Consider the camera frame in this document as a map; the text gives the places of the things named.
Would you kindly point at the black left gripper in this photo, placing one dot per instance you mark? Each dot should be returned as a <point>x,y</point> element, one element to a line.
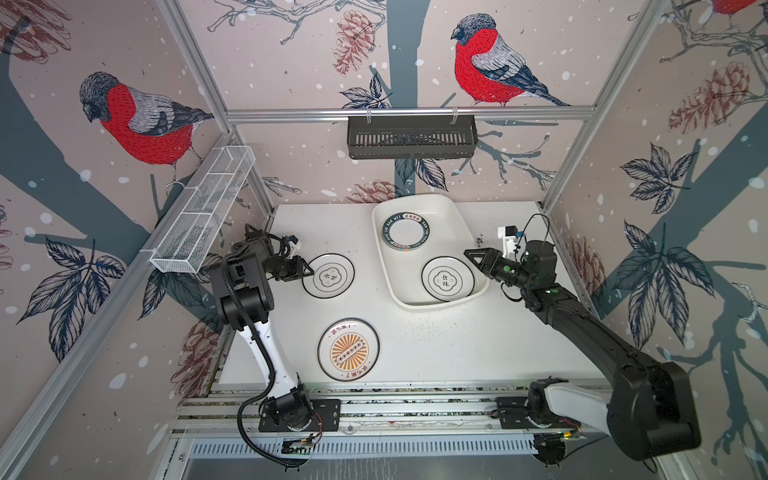
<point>295,273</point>

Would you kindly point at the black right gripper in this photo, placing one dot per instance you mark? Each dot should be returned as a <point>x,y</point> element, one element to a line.
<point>490,262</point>

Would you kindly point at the green rim plate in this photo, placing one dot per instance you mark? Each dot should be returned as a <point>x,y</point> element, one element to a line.
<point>405,231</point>

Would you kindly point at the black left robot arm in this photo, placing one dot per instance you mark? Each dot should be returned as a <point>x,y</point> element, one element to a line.
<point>244,301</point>

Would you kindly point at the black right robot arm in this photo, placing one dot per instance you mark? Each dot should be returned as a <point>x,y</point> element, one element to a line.
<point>650,410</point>

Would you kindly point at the white plastic bin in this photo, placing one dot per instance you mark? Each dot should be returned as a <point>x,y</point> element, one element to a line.
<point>450,236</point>

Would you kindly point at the orange sunburst plate front left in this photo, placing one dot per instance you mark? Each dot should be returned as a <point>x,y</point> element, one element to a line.
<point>348,350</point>

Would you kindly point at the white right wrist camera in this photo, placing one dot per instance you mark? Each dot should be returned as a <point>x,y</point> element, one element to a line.
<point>510,237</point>

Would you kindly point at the white mesh wall shelf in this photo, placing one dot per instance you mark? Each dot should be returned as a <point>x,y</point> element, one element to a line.
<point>192,234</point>

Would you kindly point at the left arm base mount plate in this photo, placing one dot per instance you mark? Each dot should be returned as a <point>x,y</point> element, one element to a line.
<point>325,417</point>

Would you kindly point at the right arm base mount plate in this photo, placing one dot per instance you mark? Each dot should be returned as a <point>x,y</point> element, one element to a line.
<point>514,412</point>

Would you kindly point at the aluminium rail base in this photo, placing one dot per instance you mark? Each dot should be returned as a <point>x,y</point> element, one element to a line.
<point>378,411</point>

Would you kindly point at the black wire wall basket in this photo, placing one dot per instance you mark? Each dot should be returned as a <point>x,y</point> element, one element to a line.
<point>435,137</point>

